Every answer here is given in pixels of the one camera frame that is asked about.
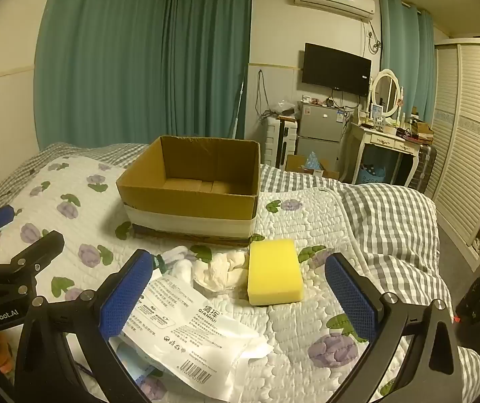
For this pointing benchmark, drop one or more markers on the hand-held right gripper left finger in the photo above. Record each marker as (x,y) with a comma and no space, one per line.
(126,298)

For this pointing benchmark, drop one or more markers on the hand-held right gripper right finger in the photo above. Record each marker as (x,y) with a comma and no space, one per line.
(351,302)

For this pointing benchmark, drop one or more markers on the light blue packet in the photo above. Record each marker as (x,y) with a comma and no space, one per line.
(133,359)

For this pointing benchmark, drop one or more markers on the white and green sock pair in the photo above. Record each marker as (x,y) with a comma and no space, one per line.
(179,264)

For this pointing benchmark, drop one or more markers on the white printed plastic packet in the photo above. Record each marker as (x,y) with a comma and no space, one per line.
(194,336)

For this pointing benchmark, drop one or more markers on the yellow sponge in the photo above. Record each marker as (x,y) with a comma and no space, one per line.
(273,273)

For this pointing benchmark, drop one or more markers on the cream sock pair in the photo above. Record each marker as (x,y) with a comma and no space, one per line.
(219,273)

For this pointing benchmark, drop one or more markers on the white floral quilt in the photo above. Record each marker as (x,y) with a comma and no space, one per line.
(76,218)

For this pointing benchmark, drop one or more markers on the blue plastic basket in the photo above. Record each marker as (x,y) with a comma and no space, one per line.
(372,176)

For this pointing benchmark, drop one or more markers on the blue plastic bag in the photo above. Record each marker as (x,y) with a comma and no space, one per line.
(312,160)

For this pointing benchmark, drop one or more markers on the small cardboard box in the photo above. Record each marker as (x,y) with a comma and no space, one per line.
(294,163)

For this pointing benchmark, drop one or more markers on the white dressing table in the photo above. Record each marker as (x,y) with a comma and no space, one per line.
(384,140)

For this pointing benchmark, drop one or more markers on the grey small fridge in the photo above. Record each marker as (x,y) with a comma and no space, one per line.
(319,134)

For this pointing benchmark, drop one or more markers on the white suitcase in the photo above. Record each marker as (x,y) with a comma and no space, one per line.
(280,142)

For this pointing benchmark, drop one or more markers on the brown box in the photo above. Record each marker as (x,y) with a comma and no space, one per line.
(423,130)

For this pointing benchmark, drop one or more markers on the wide teal curtain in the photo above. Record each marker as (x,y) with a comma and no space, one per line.
(97,58)

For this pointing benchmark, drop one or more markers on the clear plastic bag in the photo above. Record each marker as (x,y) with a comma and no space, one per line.
(285,107)

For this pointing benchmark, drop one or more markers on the white slatted wardrobe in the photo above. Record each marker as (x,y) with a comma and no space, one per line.
(475,134)

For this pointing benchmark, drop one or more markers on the white oval mirror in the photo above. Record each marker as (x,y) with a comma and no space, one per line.
(384,92)

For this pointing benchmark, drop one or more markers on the white mop pole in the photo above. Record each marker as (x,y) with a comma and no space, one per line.
(240,100)

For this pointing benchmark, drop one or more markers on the narrow teal curtain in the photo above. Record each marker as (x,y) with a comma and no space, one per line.
(408,58)

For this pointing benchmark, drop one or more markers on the teal corner curtain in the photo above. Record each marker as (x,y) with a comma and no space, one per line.
(210,58)

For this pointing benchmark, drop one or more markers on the black wall television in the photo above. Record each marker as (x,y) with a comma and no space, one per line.
(334,69)

